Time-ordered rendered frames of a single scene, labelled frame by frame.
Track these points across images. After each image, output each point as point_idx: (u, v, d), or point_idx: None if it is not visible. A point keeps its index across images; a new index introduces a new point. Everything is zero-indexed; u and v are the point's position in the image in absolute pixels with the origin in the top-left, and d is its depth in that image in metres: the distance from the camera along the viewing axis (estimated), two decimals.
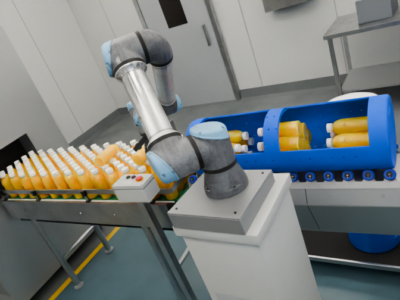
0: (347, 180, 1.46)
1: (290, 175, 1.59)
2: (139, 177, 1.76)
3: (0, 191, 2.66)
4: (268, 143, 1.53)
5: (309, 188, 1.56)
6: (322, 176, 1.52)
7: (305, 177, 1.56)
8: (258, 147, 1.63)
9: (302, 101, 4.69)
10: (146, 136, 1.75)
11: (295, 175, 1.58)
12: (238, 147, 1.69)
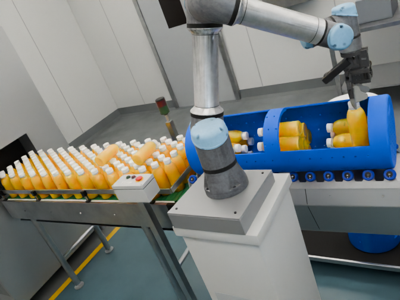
0: (347, 180, 1.46)
1: (290, 175, 1.59)
2: (139, 177, 1.76)
3: (0, 191, 2.66)
4: (268, 143, 1.53)
5: (309, 188, 1.56)
6: (322, 176, 1.52)
7: (305, 177, 1.56)
8: (258, 147, 1.63)
9: (302, 101, 4.69)
10: (350, 59, 1.26)
11: (295, 175, 1.58)
12: (238, 147, 1.69)
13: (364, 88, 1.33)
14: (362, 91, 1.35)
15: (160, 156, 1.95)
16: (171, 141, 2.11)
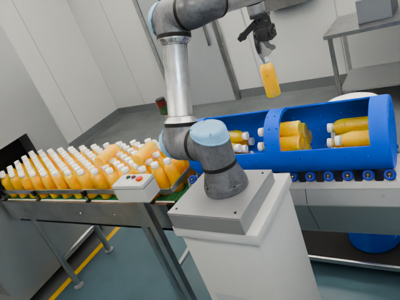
0: (347, 180, 1.46)
1: (290, 175, 1.59)
2: (139, 177, 1.76)
3: (0, 191, 2.66)
4: (268, 143, 1.52)
5: (309, 188, 1.56)
6: (322, 175, 1.52)
7: (305, 177, 1.56)
8: (259, 147, 1.63)
9: (302, 101, 4.69)
10: (256, 21, 1.58)
11: (295, 175, 1.58)
12: (238, 147, 1.69)
13: (271, 46, 1.65)
14: (270, 49, 1.67)
15: (263, 58, 1.66)
16: None
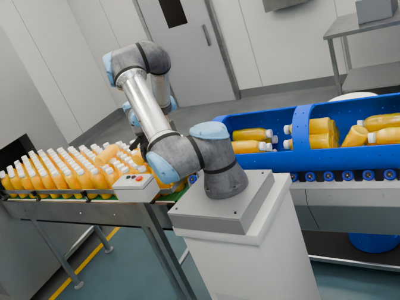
0: (350, 178, 1.46)
1: (290, 177, 1.59)
2: (139, 177, 1.76)
3: (0, 191, 2.66)
4: (297, 140, 1.46)
5: (309, 188, 1.56)
6: (324, 180, 1.52)
7: (307, 180, 1.55)
8: (285, 145, 1.56)
9: (302, 101, 4.69)
10: (141, 136, 1.81)
11: (293, 173, 1.59)
12: (263, 146, 1.62)
13: None
14: None
15: None
16: None
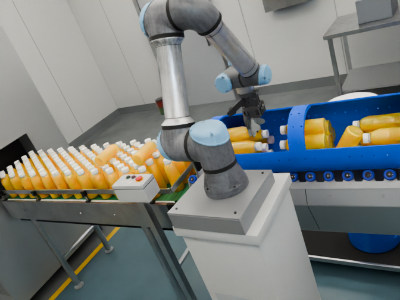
0: (352, 175, 1.46)
1: (291, 178, 1.59)
2: (139, 177, 1.76)
3: (0, 191, 2.66)
4: (293, 141, 1.47)
5: (309, 188, 1.56)
6: (328, 181, 1.51)
7: (311, 180, 1.54)
8: (281, 145, 1.57)
9: (302, 101, 4.69)
10: (245, 98, 1.59)
11: (291, 173, 1.59)
12: (259, 146, 1.64)
13: (261, 120, 1.66)
14: (259, 122, 1.67)
15: None
16: None
